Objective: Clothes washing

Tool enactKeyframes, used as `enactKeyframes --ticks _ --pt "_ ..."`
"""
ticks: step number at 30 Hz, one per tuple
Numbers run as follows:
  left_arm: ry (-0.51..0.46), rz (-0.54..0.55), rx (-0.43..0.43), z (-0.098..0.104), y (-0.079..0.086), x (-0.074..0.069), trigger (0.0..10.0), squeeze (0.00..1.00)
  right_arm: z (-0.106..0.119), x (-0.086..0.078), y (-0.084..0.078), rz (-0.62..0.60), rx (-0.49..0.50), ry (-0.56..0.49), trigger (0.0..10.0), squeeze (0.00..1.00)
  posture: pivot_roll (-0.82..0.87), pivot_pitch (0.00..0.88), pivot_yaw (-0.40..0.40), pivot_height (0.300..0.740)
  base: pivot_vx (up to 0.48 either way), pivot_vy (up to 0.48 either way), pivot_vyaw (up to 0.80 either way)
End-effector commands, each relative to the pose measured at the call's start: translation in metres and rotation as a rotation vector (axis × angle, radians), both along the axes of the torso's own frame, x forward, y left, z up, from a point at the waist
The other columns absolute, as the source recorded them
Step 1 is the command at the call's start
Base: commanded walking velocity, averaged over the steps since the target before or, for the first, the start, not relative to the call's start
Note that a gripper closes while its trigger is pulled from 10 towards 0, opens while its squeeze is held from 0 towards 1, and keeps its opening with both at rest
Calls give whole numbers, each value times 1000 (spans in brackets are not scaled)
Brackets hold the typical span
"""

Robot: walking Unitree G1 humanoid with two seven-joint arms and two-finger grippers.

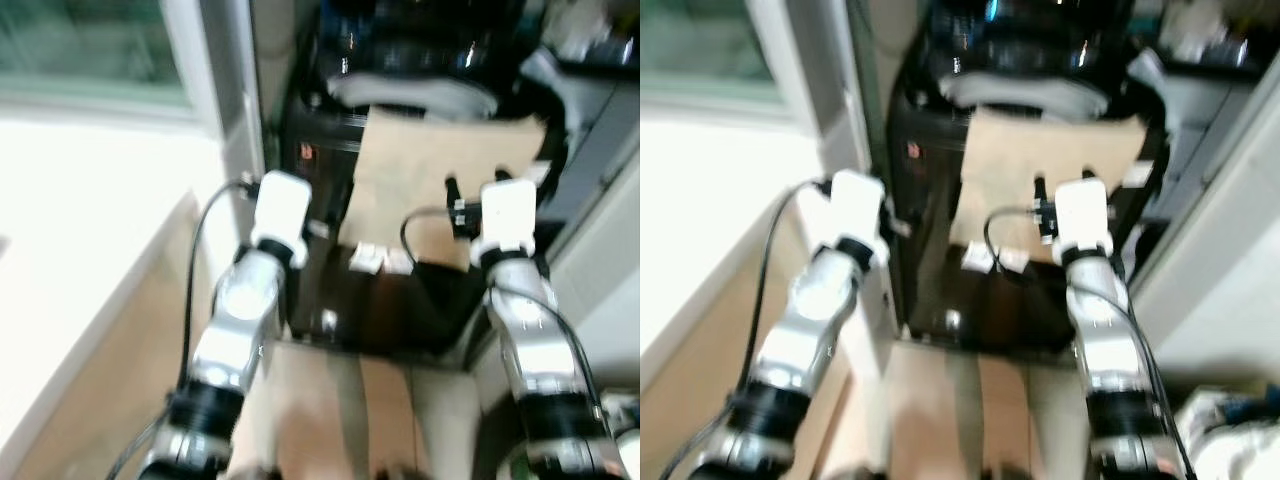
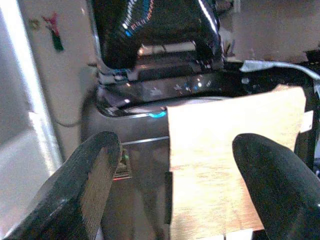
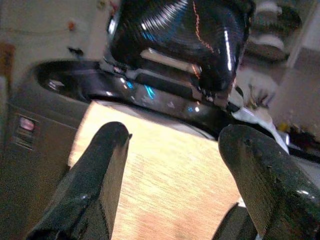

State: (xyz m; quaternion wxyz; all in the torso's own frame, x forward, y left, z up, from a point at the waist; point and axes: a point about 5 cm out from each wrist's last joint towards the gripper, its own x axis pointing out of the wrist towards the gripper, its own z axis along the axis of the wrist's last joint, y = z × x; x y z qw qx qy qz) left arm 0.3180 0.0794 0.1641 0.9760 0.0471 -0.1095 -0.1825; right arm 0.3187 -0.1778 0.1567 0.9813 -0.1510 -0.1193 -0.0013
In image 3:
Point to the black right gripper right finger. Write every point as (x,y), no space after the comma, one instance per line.
(272,185)

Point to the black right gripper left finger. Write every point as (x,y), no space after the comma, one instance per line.
(100,175)

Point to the grey top-load washing machine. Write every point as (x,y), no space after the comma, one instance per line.
(50,120)

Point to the white cloth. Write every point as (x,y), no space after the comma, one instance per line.
(257,120)

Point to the black glass washer lid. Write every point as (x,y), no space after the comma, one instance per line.
(180,42)

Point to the cluttered storage shelf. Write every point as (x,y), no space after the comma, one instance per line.
(270,30)

